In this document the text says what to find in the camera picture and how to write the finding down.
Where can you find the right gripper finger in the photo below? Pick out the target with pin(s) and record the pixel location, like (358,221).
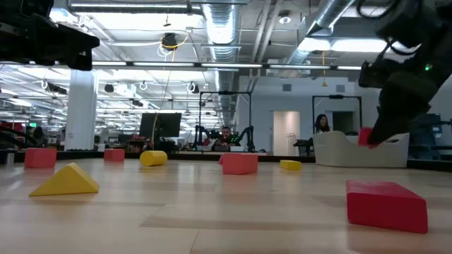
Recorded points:
(392,123)

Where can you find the small dark red block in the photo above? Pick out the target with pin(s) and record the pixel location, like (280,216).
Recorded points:
(363,137)

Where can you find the large red wedge block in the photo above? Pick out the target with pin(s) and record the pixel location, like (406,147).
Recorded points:
(386,206)

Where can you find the red cube block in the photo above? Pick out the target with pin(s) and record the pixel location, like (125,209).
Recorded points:
(40,158)
(114,155)

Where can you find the yellow triangle block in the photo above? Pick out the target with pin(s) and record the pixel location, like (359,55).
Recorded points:
(67,183)

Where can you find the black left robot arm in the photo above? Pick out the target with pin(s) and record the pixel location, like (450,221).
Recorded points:
(21,8)

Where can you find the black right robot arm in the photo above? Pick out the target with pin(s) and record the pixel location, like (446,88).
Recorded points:
(406,21)

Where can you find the black background robot arm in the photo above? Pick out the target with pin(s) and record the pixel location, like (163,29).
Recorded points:
(201,134)
(250,137)

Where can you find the dark blue equipment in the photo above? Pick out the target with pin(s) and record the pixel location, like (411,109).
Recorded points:
(431,137)

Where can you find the person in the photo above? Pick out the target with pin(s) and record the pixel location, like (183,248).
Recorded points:
(226,135)
(38,137)
(322,123)

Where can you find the white building pillar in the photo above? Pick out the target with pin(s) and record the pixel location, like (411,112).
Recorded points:
(81,113)

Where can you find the black cart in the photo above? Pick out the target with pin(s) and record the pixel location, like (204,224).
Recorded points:
(303,146)

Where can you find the yellow flat square block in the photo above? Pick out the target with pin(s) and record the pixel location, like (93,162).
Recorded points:
(290,165)

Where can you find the long ceiling light strip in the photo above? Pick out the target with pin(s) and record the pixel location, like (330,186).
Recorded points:
(162,64)

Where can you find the black ceiling-mounted device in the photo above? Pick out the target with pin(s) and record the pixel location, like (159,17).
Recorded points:
(169,40)

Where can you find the black monitor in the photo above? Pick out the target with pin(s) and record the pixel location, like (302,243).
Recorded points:
(160,124)

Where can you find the red rectangular block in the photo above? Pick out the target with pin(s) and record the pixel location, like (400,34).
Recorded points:
(240,164)

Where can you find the yellow cylinder block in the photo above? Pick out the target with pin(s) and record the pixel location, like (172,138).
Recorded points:
(153,158)

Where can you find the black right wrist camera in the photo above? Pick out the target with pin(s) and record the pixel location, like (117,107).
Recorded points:
(370,75)

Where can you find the black rig frame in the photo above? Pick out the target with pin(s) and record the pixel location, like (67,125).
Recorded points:
(226,92)
(335,96)

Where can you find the silver ceiling duct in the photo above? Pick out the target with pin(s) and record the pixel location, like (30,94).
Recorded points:
(328,14)
(221,24)

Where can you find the black table edge frame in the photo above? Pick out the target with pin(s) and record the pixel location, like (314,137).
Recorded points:
(81,154)

